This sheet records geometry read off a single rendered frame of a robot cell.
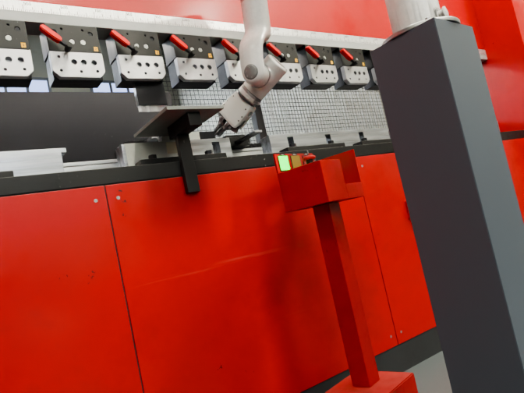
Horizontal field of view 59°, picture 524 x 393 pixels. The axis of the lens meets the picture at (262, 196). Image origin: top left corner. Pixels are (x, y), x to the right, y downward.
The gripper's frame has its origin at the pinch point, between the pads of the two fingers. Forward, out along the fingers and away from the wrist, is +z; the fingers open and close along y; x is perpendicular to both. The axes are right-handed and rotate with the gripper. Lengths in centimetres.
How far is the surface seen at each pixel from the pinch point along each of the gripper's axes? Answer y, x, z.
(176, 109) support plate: -5.3, 38.0, -7.4
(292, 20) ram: 26, -37, -43
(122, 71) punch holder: 23.7, 29.6, 1.4
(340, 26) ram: 19, -61, -55
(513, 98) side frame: -47, -162, -95
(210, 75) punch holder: 15.5, 2.3, -11.8
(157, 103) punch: 14.4, 17.9, 3.8
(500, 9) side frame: -5, -159, -125
